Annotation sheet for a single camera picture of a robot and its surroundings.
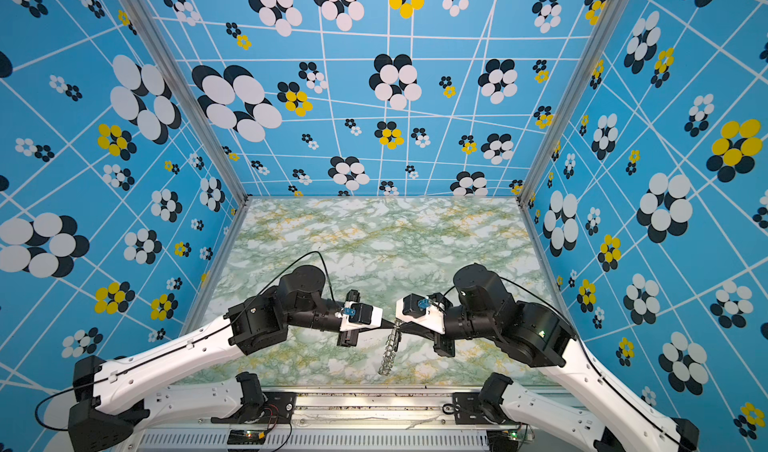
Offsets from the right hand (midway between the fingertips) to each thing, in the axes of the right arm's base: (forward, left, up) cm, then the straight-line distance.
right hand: (405, 323), depth 59 cm
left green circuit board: (-17, +39, -30) cm, 52 cm away
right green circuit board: (-17, -23, -29) cm, 41 cm away
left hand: (0, +2, +1) cm, 3 cm away
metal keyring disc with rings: (-4, +3, -2) cm, 6 cm away
